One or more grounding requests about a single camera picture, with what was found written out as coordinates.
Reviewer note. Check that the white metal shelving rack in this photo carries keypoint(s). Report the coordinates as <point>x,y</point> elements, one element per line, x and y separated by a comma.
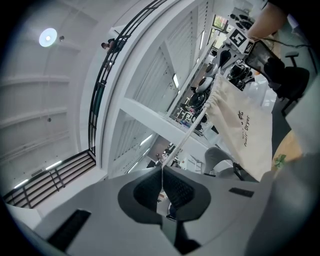
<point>175,120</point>

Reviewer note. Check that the black mezzanine railing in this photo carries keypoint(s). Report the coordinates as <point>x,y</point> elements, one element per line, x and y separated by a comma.
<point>93,130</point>

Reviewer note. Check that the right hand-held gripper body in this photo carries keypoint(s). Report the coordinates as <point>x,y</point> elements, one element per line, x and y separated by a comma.
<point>238,40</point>

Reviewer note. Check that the black mesh office chair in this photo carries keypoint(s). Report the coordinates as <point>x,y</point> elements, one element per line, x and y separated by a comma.
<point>292,80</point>

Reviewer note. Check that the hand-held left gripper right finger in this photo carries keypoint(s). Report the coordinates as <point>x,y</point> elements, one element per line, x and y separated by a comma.
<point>215,200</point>

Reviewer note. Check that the round wooden table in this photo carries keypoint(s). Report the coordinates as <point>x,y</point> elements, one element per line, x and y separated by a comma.
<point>290,145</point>

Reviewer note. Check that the round ceiling lamp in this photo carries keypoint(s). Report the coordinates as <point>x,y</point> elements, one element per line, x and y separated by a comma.
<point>47,37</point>

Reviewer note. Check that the person's right forearm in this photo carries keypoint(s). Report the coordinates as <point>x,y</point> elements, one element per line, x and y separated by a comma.
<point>265,20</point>

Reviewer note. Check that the grey chair with black frame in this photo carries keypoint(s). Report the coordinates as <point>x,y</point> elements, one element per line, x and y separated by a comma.
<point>215,155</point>

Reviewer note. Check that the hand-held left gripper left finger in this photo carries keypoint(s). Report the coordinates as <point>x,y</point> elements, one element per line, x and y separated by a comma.
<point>105,212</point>

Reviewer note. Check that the group of round cooking appliances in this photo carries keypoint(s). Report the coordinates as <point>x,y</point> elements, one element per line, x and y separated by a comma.
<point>197,98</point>

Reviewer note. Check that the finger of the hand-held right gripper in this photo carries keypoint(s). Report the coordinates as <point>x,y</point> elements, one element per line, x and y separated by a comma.
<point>226,60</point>

